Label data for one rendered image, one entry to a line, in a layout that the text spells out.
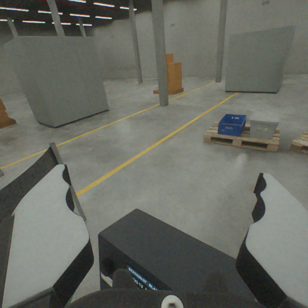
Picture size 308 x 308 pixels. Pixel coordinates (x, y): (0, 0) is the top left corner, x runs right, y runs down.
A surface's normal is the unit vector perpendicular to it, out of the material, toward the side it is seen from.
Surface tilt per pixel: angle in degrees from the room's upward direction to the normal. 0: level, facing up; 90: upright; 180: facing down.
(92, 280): 0
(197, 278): 15
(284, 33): 90
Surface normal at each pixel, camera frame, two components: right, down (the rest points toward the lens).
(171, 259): 0.06, -0.96
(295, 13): -0.63, 0.43
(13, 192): 0.99, -0.04
